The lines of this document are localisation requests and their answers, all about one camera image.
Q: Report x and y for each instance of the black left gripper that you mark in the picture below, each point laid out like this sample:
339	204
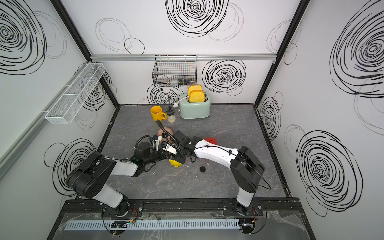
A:
161	157

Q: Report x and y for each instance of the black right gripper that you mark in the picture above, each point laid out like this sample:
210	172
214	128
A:
180	159

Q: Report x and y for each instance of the yellow piggy bank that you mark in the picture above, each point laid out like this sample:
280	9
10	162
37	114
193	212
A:
175	163

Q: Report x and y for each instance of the pink piggy bank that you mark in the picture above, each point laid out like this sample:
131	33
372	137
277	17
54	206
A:
166	136

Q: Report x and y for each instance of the red piggy bank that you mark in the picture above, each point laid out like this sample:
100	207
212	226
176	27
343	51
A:
211	141

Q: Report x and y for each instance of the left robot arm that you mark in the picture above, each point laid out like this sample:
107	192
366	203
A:
89	179

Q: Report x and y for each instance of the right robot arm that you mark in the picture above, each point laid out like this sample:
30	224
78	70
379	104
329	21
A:
246	168

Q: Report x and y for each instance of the glass sugar jar with spoon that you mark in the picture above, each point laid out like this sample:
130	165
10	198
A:
171	114

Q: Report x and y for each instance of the mint green toaster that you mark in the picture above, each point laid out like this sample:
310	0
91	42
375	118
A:
199	110

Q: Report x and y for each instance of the yellow ceramic mug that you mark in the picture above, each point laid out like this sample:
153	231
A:
158	114

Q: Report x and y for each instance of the yellow toast slice front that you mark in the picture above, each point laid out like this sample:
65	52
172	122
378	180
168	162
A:
197	96

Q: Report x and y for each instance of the yellow toast slice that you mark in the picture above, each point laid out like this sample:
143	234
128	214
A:
194	88
197	96

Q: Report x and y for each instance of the yellow toast slice rear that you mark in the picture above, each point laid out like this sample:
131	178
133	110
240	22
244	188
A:
194	88

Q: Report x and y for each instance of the dark item in basket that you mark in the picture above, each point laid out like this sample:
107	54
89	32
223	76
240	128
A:
185	82

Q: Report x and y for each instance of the black wire basket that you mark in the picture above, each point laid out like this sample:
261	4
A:
169	68

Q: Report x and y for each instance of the white slotted cable duct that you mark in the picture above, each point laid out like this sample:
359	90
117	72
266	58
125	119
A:
193	224

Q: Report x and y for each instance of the white wire shelf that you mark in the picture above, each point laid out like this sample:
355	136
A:
84	92

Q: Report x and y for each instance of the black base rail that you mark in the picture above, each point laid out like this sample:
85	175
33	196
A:
225	205

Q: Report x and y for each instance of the black corner frame post left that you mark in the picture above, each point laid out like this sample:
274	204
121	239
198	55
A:
65	17

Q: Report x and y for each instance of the black corner frame post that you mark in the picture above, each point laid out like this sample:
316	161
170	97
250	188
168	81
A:
65	17
283	47

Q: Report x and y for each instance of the black corner frame post right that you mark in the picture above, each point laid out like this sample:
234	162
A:
283	47

